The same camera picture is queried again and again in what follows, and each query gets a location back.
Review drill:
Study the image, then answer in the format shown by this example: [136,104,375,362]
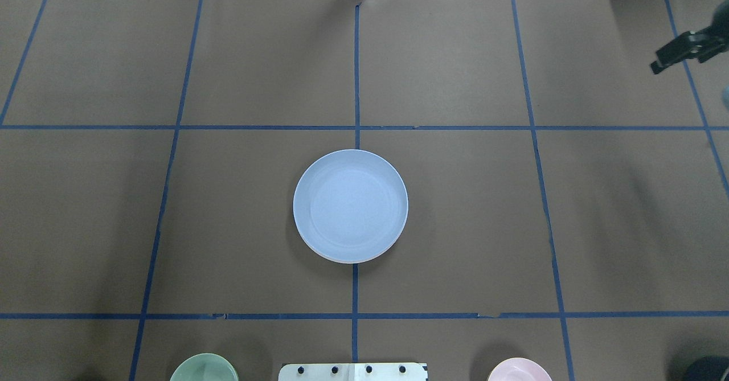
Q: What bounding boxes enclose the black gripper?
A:
[650,0,728,75]

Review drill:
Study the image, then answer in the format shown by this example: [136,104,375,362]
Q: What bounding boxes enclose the light blue plate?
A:
[292,149,409,264]

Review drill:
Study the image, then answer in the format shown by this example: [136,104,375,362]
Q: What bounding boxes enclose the dark blue pot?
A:
[681,355,728,381]

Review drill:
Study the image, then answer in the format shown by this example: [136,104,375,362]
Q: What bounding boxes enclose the pink bowl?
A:
[487,357,552,381]

